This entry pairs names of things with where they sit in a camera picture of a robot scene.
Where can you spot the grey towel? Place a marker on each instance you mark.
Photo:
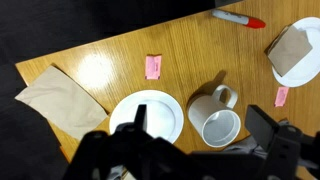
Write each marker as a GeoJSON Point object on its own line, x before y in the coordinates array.
{"type": "Point", "coordinates": [250, 146]}

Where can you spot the brown napkin on small plate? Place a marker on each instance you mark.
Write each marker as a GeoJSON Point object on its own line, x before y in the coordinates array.
{"type": "Point", "coordinates": [289, 48]}

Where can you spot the small white plate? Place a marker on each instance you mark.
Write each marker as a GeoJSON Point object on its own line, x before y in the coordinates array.
{"type": "Point", "coordinates": [305, 70]}

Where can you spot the white ceramic mug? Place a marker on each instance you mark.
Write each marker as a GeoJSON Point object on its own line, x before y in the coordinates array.
{"type": "Point", "coordinates": [213, 117]}

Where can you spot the large white plate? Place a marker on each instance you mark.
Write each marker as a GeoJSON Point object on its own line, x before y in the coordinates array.
{"type": "Point", "coordinates": [164, 114]}

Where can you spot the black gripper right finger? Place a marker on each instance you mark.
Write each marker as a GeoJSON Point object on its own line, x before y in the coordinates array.
{"type": "Point", "coordinates": [261, 126]}

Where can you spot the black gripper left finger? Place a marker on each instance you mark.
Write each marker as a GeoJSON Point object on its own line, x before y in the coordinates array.
{"type": "Point", "coordinates": [140, 120]}

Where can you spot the large brown paper napkin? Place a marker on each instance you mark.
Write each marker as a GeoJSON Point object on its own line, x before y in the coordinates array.
{"type": "Point", "coordinates": [63, 102]}

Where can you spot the red and white marker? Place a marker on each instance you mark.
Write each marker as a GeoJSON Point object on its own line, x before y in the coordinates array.
{"type": "Point", "coordinates": [240, 19]}

